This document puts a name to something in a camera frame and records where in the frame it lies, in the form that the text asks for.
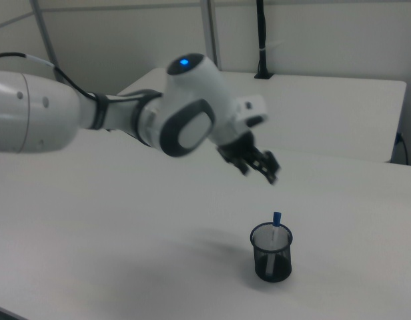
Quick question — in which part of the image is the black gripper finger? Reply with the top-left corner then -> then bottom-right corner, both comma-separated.
220,146 -> 252,177
247,146 -> 282,186

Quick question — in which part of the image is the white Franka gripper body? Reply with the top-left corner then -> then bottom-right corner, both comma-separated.
214,94 -> 270,155

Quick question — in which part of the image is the black mesh pen cup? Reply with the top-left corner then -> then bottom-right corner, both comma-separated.
249,222 -> 294,284

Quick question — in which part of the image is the black cable with white label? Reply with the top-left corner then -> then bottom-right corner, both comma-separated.
0,51 -> 97,101

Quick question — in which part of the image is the white marker with blue cap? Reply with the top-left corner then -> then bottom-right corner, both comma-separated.
265,211 -> 284,278

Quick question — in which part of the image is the grey metal partition post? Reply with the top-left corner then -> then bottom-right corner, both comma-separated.
29,0 -> 67,85
200,0 -> 224,71

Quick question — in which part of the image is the black gooseneck stand with tie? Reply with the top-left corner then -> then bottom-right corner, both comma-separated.
254,0 -> 274,80

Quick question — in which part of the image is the thin black wall cable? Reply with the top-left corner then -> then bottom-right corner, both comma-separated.
396,131 -> 410,165

